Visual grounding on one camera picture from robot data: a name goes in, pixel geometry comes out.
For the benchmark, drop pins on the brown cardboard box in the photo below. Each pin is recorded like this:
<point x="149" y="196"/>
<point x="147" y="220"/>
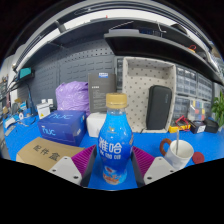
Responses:
<point x="43" y="153"/>

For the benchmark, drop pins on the grey small-parts drawer cabinet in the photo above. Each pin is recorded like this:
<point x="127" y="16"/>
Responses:
<point x="180" y="107"/>
<point x="205" y="87"/>
<point x="186" y="81"/>

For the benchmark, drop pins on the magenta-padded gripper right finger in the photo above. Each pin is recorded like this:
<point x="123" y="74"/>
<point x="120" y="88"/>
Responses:
<point x="156" y="168"/>

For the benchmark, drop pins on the black hard case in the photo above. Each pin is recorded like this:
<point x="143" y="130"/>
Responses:
<point x="159" y="107"/>

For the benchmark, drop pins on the blue drink bottle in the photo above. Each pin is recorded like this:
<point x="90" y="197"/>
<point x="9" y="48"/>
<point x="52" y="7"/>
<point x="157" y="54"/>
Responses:
<point x="115" y="146"/>

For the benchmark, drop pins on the purple plastic bag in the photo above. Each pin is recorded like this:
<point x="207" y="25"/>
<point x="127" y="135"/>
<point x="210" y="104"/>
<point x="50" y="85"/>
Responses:
<point x="71" y="98"/>

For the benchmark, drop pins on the flat black zip case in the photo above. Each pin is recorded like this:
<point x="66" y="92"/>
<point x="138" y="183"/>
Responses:
<point x="212" y="125"/>

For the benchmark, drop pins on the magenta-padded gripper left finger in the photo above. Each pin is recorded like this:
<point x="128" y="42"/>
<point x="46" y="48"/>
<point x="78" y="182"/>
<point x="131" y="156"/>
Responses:
<point x="66" y="168"/>

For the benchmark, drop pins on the green potted plant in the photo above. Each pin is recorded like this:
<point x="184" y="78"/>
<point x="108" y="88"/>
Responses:
<point x="219" y="108"/>

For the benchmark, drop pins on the flat round red coaster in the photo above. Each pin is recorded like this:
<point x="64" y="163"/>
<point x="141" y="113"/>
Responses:
<point x="198" y="158"/>

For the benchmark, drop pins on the dark overhead shelf unit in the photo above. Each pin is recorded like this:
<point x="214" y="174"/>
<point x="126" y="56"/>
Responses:
<point x="153" y="46"/>

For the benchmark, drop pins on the clear organizer with colourful parts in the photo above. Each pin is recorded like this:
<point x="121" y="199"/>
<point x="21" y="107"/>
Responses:
<point x="199" y="109"/>

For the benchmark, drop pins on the dark grey flat box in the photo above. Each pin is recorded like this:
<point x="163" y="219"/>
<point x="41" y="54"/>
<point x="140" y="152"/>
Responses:
<point x="100" y="95"/>

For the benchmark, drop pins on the metal spoon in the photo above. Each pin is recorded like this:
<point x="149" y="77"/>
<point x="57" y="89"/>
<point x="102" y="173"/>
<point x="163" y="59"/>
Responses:
<point x="177" y="140"/>

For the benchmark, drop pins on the yellow multimeter with red leads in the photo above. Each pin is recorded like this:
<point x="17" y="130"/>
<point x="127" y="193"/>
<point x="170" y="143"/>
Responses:
<point x="178" y="126"/>

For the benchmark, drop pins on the black box with white label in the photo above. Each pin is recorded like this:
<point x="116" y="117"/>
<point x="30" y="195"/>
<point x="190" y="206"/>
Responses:
<point x="197" y="127"/>

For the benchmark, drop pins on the white ribbed mug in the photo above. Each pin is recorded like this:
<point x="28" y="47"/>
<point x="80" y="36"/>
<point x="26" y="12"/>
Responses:
<point x="178" y="160"/>

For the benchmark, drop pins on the small white labelled box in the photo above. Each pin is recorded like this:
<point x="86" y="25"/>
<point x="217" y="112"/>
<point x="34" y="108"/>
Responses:
<point x="43" y="111"/>

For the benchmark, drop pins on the blue printed box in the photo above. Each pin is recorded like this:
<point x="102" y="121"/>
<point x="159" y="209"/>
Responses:
<point x="61" y="128"/>

